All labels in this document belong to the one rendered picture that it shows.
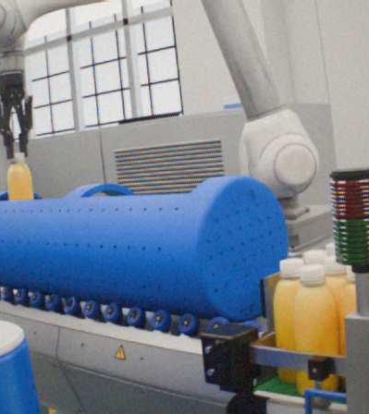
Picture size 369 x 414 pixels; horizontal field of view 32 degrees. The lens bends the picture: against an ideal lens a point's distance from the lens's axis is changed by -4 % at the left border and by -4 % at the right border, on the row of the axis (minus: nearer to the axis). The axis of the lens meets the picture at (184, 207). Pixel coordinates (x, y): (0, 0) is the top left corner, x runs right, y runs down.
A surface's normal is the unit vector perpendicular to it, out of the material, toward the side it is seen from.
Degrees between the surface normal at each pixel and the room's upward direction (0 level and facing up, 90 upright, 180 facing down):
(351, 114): 90
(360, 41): 90
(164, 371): 71
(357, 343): 90
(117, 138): 90
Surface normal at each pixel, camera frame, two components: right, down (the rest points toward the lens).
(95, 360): -0.68, -0.20
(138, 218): -0.63, -0.43
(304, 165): 0.11, 0.18
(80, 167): -0.59, 0.14
